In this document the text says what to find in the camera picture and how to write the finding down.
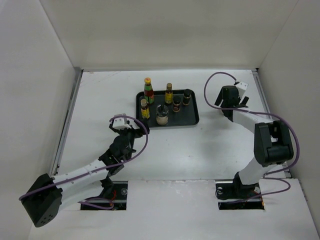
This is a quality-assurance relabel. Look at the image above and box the glass dispenser jar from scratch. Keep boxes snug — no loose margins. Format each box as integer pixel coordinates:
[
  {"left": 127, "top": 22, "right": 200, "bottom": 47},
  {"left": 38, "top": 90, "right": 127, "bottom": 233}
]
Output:
[{"left": 156, "top": 104, "right": 169, "bottom": 126}]

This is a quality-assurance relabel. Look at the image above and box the black cap spice jar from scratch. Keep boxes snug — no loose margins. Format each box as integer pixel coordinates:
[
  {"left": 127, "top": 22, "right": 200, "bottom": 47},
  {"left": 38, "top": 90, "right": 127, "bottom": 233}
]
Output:
[
  {"left": 172, "top": 96, "right": 181, "bottom": 113},
  {"left": 182, "top": 89, "right": 192, "bottom": 106}
]

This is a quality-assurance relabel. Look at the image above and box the red chili sauce bottle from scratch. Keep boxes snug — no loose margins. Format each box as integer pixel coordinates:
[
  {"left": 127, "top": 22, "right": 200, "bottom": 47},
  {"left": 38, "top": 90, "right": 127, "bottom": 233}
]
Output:
[{"left": 144, "top": 77, "right": 154, "bottom": 105}]

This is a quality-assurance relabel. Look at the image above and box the small yellow label bottle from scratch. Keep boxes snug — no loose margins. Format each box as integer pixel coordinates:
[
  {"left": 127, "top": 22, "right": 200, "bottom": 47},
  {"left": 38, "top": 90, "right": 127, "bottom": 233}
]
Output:
[{"left": 164, "top": 83, "right": 173, "bottom": 105}]

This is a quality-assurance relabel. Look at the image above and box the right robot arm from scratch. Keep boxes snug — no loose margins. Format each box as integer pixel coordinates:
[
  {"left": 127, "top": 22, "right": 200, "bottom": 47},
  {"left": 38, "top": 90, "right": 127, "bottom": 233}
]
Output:
[{"left": 215, "top": 85, "right": 294, "bottom": 198}]

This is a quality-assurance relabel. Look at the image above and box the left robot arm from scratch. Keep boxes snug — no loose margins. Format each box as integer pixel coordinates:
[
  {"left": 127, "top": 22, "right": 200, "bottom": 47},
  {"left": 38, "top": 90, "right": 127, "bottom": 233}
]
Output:
[{"left": 19, "top": 120, "right": 150, "bottom": 228}]

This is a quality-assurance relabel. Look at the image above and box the black plastic tray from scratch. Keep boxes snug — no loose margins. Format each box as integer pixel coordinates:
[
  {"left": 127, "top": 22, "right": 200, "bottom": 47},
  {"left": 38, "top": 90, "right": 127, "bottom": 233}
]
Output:
[{"left": 147, "top": 89, "right": 200, "bottom": 129}]

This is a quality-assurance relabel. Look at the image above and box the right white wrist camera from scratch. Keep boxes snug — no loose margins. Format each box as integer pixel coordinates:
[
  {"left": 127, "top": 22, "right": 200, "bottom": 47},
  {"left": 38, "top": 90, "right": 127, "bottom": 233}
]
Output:
[{"left": 234, "top": 81, "right": 249, "bottom": 98}]

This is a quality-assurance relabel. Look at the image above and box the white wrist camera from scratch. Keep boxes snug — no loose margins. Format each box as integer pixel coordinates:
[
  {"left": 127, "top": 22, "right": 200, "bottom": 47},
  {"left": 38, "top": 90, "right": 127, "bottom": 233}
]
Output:
[
  {"left": 234, "top": 81, "right": 249, "bottom": 98},
  {"left": 109, "top": 113, "right": 130, "bottom": 130}
]

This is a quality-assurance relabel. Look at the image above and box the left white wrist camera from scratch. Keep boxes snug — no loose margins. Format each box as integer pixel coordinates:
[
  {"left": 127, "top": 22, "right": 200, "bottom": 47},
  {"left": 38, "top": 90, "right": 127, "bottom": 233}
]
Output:
[{"left": 109, "top": 113, "right": 130, "bottom": 130}]

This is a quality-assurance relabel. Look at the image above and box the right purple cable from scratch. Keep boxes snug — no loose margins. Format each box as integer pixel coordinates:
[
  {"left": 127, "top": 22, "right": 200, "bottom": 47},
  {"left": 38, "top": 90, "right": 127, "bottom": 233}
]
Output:
[{"left": 203, "top": 71, "right": 301, "bottom": 201}]

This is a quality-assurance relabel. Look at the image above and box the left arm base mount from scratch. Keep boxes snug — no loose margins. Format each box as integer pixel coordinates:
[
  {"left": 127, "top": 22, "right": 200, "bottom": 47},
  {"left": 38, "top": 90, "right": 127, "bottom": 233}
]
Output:
[{"left": 80, "top": 181, "right": 129, "bottom": 211}]

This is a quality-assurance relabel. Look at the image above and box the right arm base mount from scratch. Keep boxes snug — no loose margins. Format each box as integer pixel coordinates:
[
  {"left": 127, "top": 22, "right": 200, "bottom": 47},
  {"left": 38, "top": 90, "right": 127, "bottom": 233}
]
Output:
[{"left": 215, "top": 174, "right": 265, "bottom": 210}]

